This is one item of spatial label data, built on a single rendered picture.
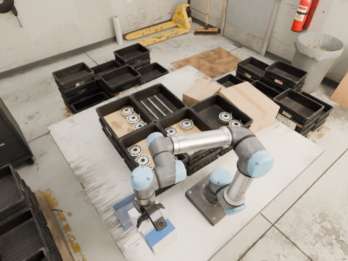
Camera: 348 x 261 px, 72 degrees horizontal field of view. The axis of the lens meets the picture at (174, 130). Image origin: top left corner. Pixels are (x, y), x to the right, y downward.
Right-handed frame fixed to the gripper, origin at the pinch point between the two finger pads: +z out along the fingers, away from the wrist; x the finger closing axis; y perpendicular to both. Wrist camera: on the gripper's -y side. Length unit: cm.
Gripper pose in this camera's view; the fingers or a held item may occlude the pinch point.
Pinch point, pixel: (152, 223)
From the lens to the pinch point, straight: 112.7
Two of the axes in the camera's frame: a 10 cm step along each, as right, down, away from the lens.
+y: -6.2, -5.6, 5.5
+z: 0.1, 7.0, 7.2
